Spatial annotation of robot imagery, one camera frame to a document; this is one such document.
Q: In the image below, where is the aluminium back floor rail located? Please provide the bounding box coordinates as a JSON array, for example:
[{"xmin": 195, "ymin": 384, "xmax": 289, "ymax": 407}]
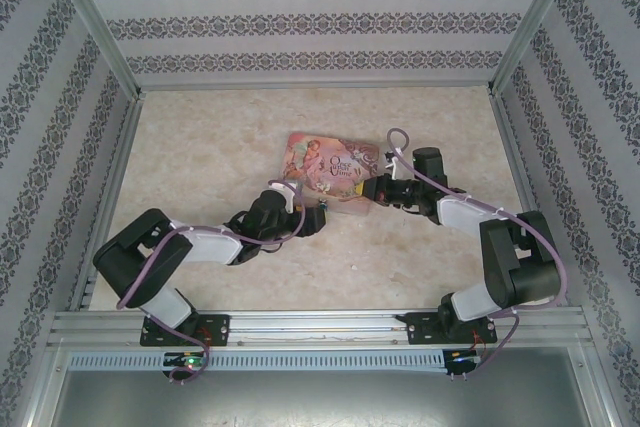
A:
[{"xmin": 139, "ymin": 79, "xmax": 494, "ymax": 92}]

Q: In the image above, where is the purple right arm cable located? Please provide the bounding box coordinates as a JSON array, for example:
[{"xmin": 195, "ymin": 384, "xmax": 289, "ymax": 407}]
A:
[{"xmin": 387, "ymin": 127, "xmax": 571, "ymax": 379}]

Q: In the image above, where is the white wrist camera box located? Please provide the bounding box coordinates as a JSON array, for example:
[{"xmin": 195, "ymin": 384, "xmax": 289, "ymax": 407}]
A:
[
  {"xmin": 267, "ymin": 179, "xmax": 304, "ymax": 213},
  {"xmin": 383, "ymin": 146, "xmax": 407, "ymax": 181}
]

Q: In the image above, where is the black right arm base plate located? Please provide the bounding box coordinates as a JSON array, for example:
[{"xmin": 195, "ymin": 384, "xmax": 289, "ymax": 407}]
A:
[{"xmin": 402, "ymin": 312, "xmax": 499, "ymax": 347}]

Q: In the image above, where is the left controller board green light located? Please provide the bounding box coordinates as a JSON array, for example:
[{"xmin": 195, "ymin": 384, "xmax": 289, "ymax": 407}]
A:
[{"xmin": 162, "ymin": 352, "xmax": 209, "ymax": 371}]

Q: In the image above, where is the aluminium side floor rail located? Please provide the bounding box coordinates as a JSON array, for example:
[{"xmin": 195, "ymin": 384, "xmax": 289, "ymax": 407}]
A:
[
  {"xmin": 68, "ymin": 95, "xmax": 146, "ymax": 312},
  {"xmin": 489, "ymin": 90, "xmax": 570, "ymax": 307}
]

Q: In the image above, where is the pink printed tin box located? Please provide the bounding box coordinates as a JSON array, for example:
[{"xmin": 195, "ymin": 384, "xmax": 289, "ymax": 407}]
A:
[{"xmin": 279, "ymin": 131, "xmax": 382, "ymax": 217}]

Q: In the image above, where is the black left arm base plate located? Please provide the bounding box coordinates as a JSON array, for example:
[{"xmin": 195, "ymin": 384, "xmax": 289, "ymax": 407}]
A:
[{"xmin": 140, "ymin": 314, "xmax": 231, "ymax": 348}]

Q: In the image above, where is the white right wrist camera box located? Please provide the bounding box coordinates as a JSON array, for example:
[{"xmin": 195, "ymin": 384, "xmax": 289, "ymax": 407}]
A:
[{"xmin": 383, "ymin": 146, "xmax": 407, "ymax": 181}]

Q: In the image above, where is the grey sheet metal tray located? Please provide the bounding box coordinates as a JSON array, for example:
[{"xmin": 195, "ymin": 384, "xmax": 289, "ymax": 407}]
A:
[{"xmin": 24, "ymin": 346, "xmax": 617, "ymax": 427}]

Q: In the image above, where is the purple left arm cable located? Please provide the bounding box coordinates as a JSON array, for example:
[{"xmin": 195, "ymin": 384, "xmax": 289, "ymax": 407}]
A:
[{"xmin": 117, "ymin": 206, "xmax": 307, "ymax": 383}]

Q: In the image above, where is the aluminium frame post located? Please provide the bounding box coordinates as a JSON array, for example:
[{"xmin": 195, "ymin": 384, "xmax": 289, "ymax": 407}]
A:
[
  {"xmin": 488, "ymin": 0, "xmax": 585, "ymax": 94},
  {"xmin": 42, "ymin": 0, "xmax": 145, "ymax": 99}
]

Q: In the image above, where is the aluminium mounting rail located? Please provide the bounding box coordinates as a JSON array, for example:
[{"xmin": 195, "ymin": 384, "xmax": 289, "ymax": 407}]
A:
[{"xmin": 47, "ymin": 310, "xmax": 594, "ymax": 347}]

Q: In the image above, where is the right controller board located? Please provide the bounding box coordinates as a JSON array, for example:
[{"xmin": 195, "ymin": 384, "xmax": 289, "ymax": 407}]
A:
[{"xmin": 444, "ymin": 349, "xmax": 481, "ymax": 378}]

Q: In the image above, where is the grey slotted cable duct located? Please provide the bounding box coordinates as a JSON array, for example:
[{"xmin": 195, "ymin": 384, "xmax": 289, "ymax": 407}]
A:
[{"xmin": 67, "ymin": 350, "xmax": 449, "ymax": 371}]

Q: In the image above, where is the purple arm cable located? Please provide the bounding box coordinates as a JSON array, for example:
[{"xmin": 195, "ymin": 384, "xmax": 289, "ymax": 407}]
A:
[
  {"xmin": 117, "ymin": 206, "xmax": 307, "ymax": 383},
  {"xmin": 387, "ymin": 127, "xmax": 571, "ymax": 379}
]

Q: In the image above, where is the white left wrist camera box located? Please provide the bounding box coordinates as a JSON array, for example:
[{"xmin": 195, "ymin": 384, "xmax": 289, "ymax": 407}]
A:
[{"xmin": 267, "ymin": 179, "xmax": 304, "ymax": 213}]

